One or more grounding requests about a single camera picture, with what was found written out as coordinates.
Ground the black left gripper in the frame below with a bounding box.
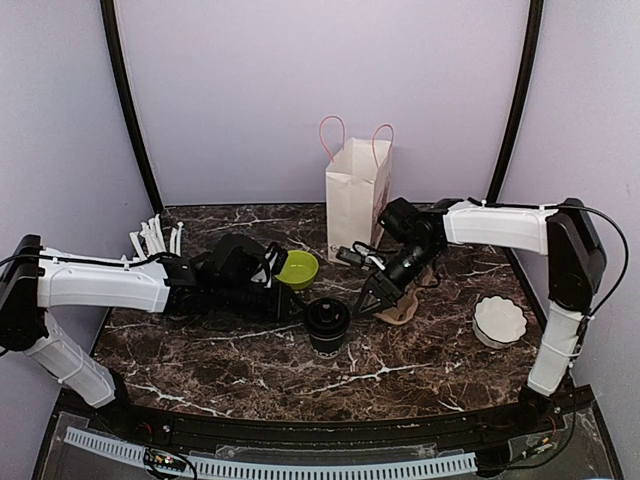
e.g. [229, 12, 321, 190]
[213, 281, 308, 324]

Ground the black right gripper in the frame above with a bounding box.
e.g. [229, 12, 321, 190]
[352, 239, 442, 318]

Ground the black plastic cup lid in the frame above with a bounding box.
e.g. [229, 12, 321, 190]
[304, 297, 351, 337]

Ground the black paper coffee cup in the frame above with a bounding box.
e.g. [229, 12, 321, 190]
[308, 327, 347, 358]

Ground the white paper takeout bag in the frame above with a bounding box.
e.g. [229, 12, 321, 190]
[321, 124, 394, 263]

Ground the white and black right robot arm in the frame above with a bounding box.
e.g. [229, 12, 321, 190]
[353, 198, 607, 397]

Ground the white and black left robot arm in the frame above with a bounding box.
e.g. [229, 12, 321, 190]
[1, 234, 305, 436]

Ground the brown cardboard cup carrier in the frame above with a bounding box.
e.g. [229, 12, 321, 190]
[374, 266, 433, 326]

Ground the lime green plastic bowl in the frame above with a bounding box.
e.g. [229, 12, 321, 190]
[274, 250, 319, 292]

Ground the white scalloped ceramic bowl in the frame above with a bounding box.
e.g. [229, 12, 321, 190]
[472, 296, 527, 349]

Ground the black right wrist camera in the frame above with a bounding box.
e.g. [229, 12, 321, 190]
[336, 241, 392, 271]

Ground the grey slotted cable duct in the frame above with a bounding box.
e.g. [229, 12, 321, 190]
[64, 427, 478, 479]

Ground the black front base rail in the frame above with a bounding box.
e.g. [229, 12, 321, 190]
[29, 387, 626, 480]

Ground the black left frame post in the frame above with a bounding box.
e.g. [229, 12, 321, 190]
[100, 0, 164, 213]

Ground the black frame post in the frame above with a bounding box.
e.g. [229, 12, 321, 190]
[486, 0, 544, 203]
[100, 0, 164, 213]

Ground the black right frame post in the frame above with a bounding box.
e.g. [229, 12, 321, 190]
[486, 0, 544, 203]

